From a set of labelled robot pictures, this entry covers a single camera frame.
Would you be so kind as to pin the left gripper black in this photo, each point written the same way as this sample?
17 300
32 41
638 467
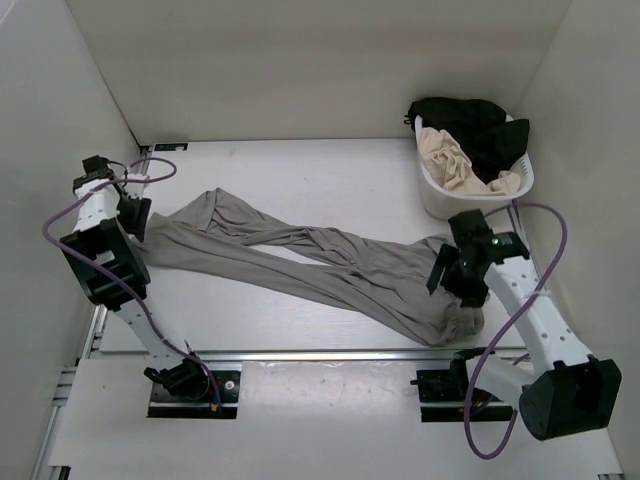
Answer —
138 223

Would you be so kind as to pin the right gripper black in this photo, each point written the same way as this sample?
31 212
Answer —
473 296

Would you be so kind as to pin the grey trousers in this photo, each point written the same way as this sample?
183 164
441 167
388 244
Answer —
221 235

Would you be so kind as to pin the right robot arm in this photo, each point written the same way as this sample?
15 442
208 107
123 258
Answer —
569 390

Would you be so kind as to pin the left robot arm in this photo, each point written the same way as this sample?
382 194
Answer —
112 216

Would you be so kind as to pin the white laundry basket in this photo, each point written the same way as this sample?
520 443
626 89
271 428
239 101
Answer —
443 204

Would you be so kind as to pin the blue label sticker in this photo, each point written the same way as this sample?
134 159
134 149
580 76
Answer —
170 147

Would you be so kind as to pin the beige garment in basket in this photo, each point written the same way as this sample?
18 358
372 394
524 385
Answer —
451 168

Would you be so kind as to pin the black garment in basket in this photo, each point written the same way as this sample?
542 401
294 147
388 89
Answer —
492 142

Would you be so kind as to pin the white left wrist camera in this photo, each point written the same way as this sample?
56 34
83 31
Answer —
135 184

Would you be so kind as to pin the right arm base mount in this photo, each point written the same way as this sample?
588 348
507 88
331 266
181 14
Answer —
442 401

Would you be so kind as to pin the aluminium front rail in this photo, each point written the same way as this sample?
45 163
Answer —
328 356

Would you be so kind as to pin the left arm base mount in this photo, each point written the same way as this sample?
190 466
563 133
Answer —
187 392

